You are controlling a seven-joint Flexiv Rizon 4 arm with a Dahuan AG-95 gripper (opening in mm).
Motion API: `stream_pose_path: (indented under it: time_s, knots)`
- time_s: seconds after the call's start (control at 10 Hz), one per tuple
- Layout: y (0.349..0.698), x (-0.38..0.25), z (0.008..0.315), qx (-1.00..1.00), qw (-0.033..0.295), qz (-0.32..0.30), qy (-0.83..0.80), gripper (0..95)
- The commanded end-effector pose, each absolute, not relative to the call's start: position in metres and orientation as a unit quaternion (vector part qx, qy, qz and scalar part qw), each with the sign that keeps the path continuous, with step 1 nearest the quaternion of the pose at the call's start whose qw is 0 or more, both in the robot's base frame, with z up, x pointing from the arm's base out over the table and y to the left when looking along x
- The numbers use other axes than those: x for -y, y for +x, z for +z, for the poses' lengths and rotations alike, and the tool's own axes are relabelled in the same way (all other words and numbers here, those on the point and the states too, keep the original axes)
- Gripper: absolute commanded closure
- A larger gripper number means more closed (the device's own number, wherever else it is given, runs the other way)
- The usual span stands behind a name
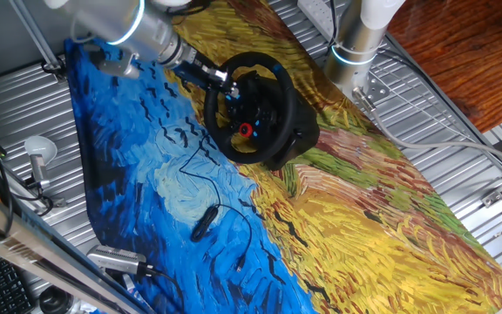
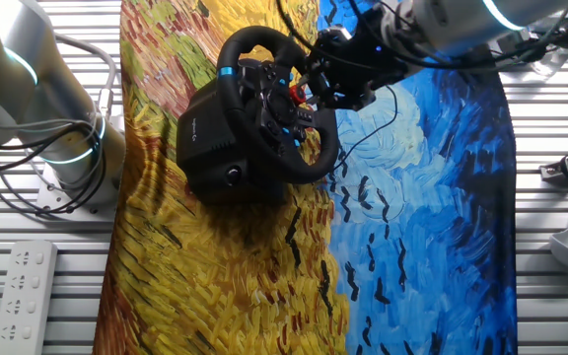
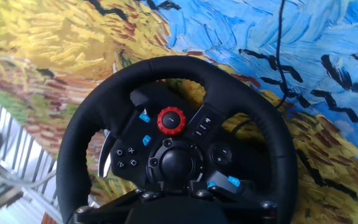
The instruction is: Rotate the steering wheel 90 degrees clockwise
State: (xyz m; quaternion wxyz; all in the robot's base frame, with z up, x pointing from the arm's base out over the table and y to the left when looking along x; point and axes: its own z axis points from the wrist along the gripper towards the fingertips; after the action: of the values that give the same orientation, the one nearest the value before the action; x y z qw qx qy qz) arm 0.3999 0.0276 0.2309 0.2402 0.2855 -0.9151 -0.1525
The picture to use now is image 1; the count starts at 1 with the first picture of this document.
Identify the painted wheat field mat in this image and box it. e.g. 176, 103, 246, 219
64, 0, 502, 314

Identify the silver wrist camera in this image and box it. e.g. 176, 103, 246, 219
96, 51, 142, 80

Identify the black camera cable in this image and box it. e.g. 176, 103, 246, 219
144, 265, 187, 314

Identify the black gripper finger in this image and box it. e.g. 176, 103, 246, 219
222, 80, 241, 99
209, 65, 231, 85

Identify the aluminium frame beam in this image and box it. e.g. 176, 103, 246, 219
0, 181, 147, 314

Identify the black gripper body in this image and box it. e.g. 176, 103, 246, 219
174, 50, 217, 86

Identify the black racing steering wheel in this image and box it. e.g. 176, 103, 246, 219
202, 51, 298, 166

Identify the aluminium frame pole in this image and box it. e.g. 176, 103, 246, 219
9, 0, 67, 83

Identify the silver depth camera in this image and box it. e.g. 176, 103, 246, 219
85, 243, 156, 278

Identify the black steering wheel usb cable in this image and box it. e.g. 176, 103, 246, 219
177, 133, 254, 274

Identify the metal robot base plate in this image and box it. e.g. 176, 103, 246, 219
350, 69, 391, 106

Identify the white power strip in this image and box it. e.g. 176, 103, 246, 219
296, 0, 340, 43

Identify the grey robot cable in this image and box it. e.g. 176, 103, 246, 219
351, 86, 502, 174

